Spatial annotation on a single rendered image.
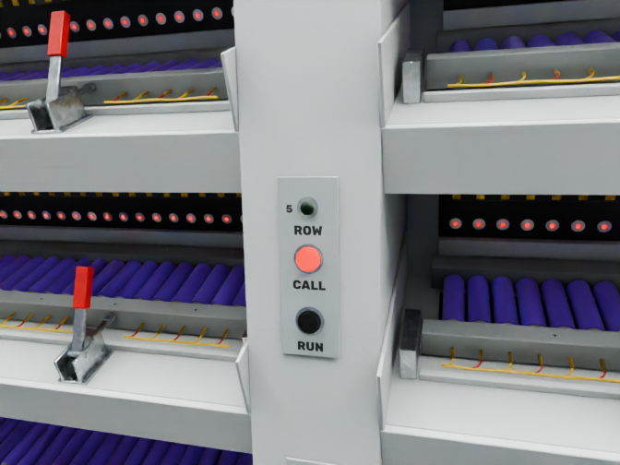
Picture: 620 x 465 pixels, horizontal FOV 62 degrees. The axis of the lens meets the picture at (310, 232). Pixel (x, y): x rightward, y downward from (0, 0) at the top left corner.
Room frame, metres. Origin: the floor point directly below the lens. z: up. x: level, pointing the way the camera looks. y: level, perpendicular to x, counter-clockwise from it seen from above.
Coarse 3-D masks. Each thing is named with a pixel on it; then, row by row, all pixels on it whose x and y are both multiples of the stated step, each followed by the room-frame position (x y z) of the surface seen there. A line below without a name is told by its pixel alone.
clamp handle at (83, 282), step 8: (80, 272) 0.42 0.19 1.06; (88, 272) 0.42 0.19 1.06; (80, 280) 0.42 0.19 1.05; (88, 280) 0.42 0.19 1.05; (80, 288) 0.42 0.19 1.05; (88, 288) 0.42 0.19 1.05; (80, 296) 0.42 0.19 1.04; (88, 296) 0.42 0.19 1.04; (80, 304) 0.42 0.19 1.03; (88, 304) 0.42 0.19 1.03; (80, 312) 0.42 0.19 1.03; (80, 320) 0.41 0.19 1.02; (80, 328) 0.41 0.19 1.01; (80, 336) 0.41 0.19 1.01; (72, 344) 0.41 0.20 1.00; (80, 344) 0.41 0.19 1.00; (88, 344) 0.42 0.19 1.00
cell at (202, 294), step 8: (216, 272) 0.50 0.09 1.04; (224, 272) 0.51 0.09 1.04; (208, 280) 0.49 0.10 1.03; (216, 280) 0.49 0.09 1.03; (224, 280) 0.50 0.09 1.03; (200, 288) 0.48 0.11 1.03; (208, 288) 0.48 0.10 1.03; (216, 288) 0.48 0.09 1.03; (200, 296) 0.47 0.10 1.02; (208, 296) 0.47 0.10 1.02
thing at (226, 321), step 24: (0, 312) 0.49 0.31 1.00; (24, 312) 0.48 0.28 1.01; (48, 312) 0.48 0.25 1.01; (72, 312) 0.47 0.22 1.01; (96, 312) 0.46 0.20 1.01; (120, 312) 0.45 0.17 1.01; (144, 312) 0.45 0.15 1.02; (168, 312) 0.44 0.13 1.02; (192, 312) 0.44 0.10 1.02; (216, 312) 0.43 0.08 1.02; (240, 312) 0.43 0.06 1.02; (216, 336) 0.43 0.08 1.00; (240, 336) 0.43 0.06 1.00
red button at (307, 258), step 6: (300, 252) 0.33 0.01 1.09; (306, 252) 0.33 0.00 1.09; (312, 252) 0.33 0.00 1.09; (300, 258) 0.33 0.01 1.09; (306, 258) 0.33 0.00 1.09; (312, 258) 0.33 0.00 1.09; (318, 258) 0.33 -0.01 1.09; (300, 264) 0.33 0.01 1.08; (306, 264) 0.33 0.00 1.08; (312, 264) 0.33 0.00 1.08; (318, 264) 0.33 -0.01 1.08; (306, 270) 0.33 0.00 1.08; (312, 270) 0.33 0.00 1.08
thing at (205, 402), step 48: (48, 240) 0.60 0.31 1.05; (96, 240) 0.58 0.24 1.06; (144, 240) 0.57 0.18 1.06; (192, 240) 0.55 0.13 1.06; (240, 240) 0.53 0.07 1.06; (144, 336) 0.45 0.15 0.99; (192, 336) 0.44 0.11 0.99; (0, 384) 0.41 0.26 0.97; (48, 384) 0.40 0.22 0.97; (96, 384) 0.40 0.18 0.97; (144, 384) 0.39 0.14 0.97; (192, 384) 0.39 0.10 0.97; (240, 384) 0.34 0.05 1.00; (144, 432) 0.39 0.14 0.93; (192, 432) 0.37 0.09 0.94; (240, 432) 0.36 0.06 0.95
